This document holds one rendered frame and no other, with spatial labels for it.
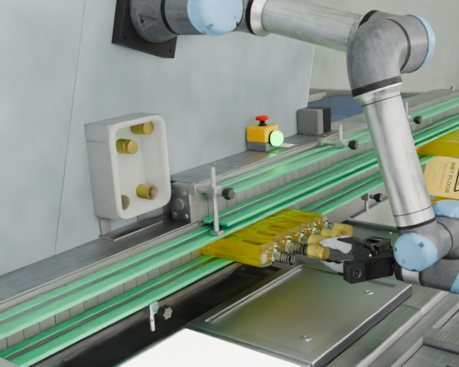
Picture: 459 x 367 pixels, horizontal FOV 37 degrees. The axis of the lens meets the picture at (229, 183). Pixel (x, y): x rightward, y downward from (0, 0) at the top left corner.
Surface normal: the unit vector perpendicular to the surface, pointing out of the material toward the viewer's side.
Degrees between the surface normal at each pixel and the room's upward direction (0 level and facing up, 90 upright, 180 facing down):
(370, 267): 31
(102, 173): 90
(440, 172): 79
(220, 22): 10
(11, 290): 90
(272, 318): 90
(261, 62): 0
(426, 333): 90
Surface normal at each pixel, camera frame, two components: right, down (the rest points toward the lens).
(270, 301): -0.05, -0.97
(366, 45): -0.42, -0.37
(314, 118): -0.62, 0.23
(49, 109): 0.78, 0.11
